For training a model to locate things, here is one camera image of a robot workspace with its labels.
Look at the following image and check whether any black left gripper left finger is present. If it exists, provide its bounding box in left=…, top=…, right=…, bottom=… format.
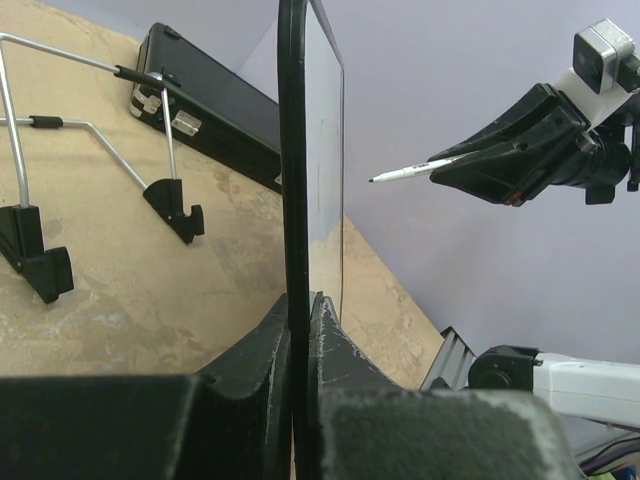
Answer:
left=1, top=298, right=291, bottom=479

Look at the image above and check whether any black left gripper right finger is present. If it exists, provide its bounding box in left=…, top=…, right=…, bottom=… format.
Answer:
left=308, top=294, right=583, bottom=479

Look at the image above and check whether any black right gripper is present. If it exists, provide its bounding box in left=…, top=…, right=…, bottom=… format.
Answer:
left=429, top=83, right=639, bottom=206

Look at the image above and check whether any white green whiteboard marker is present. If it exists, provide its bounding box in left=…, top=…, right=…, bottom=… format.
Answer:
left=368, top=155, right=465, bottom=183

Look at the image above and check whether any white whiteboard black frame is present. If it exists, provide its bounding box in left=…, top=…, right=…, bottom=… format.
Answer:
left=277, top=1, right=345, bottom=479

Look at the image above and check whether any black ribbed board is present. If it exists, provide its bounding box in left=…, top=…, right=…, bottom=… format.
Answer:
left=136, top=22, right=282, bottom=193

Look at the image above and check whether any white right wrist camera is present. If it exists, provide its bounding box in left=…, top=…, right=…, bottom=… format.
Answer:
left=554, top=18, right=639, bottom=130

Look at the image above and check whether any aluminium frame rail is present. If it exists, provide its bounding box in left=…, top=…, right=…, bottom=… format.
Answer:
left=420, top=326, right=477, bottom=391

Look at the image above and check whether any black wire whiteboard stand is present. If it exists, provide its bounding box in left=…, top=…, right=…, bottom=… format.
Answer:
left=3, top=33, right=206, bottom=311

